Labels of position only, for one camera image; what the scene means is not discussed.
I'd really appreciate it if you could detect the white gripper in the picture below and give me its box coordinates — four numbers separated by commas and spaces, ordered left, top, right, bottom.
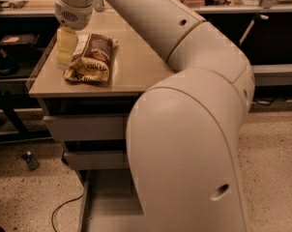
55, 0, 94, 70

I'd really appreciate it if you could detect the brown chip bag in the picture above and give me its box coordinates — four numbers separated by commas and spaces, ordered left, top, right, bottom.
63, 34, 118, 83

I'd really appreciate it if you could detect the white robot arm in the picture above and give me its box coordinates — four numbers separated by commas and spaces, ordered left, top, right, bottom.
55, 0, 254, 232

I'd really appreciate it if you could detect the grey drawer cabinet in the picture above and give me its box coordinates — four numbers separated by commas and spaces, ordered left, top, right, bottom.
29, 12, 172, 232

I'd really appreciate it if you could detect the top drawer front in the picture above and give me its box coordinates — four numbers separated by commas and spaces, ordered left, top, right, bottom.
44, 115, 127, 141

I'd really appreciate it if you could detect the middle drawer front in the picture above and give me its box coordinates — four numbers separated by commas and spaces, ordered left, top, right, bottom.
64, 150, 129, 170

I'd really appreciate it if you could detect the open bottom drawer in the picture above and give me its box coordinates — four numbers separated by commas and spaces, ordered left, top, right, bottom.
77, 169, 149, 232

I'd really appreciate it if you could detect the black desk lamp base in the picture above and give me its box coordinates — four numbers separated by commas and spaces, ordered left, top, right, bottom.
0, 47, 19, 76

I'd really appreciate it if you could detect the small black floor device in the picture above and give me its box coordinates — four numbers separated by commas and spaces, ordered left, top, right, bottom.
21, 152, 40, 170

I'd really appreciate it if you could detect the black floor cable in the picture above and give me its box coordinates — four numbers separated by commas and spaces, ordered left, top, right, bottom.
50, 194, 84, 232

